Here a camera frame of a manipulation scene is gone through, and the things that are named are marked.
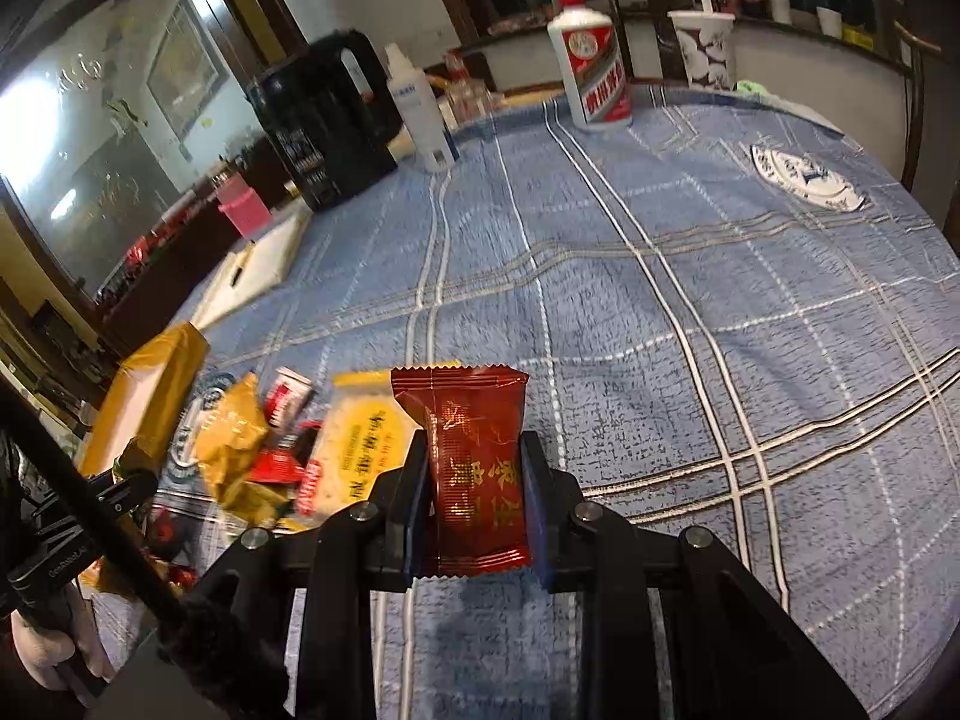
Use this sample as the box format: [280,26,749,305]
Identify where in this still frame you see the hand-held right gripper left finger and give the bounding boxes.
[187,431,432,720]

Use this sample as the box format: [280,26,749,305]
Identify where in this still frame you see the red and black snack packet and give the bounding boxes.
[247,420,323,485]

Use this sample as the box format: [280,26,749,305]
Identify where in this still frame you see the black electric kettle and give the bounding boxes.
[247,28,398,212]

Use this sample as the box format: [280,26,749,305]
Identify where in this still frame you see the framed wall picture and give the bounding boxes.
[146,0,226,143]

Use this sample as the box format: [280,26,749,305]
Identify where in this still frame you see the dark red snack packet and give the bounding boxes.
[390,364,533,578]

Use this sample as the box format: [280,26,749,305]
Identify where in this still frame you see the white spray bottle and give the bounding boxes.
[382,43,460,173]

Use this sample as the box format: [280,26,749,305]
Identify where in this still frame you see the white notebook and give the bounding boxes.
[180,210,312,331]

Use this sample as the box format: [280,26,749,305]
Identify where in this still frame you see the patterned paper cup with straw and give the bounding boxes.
[667,0,737,91]

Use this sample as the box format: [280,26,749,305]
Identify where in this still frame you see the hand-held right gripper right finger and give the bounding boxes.
[520,431,848,720]

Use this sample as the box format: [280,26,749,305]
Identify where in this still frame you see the gold snack packet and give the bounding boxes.
[195,373,290,526]

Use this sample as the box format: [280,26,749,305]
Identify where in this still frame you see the dark wooden side table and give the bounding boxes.
[596,0,702,83]

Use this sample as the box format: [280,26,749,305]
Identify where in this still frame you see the red and white snack packet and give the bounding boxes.
[266,367,314,428]

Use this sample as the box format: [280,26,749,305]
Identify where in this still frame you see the yellow cracker packet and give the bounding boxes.
[296,367,462,518]

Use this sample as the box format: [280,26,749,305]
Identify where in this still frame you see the dark wooden cabinet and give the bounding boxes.
[97,135,301,353]

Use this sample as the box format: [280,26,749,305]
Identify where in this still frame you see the wooden chair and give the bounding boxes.
[892,19,946,192]

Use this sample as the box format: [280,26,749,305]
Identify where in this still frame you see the gold cardboard box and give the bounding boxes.
[79,322,211,481]

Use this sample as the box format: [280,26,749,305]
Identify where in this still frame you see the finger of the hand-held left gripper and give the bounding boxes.
[90,469,160,533]

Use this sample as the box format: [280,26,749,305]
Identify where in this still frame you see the white liquor bottle red label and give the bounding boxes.
[546,0,633,130]

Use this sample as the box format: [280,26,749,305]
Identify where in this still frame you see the glass partition window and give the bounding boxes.
[0,0,263,301]

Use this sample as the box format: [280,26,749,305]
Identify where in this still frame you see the person's left hand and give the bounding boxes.
[11,583,113,698]

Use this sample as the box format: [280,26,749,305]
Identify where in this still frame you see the pink water bottle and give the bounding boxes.
[214,171,271,237]

